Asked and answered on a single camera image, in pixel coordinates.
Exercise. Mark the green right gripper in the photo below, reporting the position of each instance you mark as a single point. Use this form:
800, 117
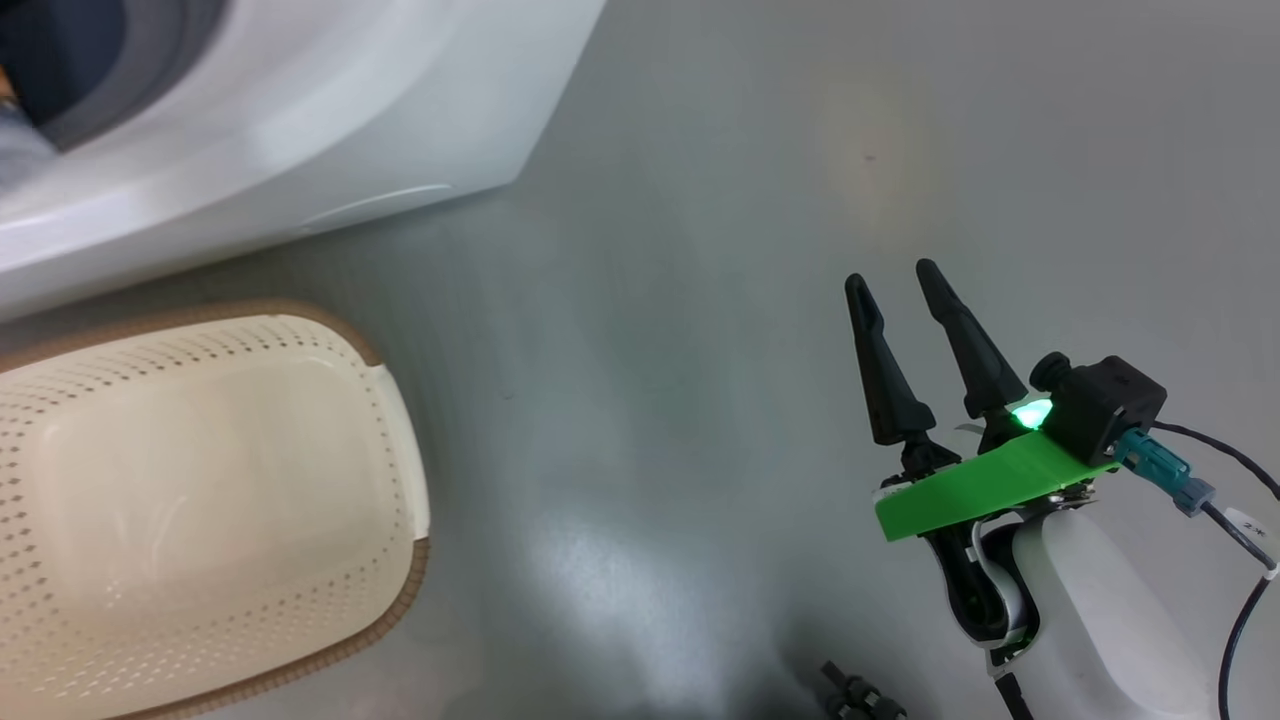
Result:
980, 490

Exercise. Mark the blue orange-patterned garment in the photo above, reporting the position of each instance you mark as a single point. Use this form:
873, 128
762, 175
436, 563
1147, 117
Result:
15, 150

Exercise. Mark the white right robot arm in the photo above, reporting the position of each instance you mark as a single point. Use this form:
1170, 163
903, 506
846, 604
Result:
1100, 620

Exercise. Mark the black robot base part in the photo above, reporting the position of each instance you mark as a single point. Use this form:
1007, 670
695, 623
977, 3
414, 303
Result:
860, 695

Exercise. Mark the white front-load washing machine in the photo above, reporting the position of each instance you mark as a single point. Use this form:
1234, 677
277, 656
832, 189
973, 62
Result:
300, 120

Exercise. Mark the grey rubber door gasket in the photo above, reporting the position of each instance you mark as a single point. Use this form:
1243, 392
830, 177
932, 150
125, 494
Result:
140, 80

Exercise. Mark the round white filter cover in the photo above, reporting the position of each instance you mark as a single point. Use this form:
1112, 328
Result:
380, 205

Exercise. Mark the cream perforated laundry basket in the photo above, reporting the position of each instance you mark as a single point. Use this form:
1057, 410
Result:
200, 500

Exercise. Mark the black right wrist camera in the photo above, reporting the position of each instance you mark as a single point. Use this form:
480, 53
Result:
1105, 405

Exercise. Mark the teal right camera connector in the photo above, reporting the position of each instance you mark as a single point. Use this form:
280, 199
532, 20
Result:
1165, 468

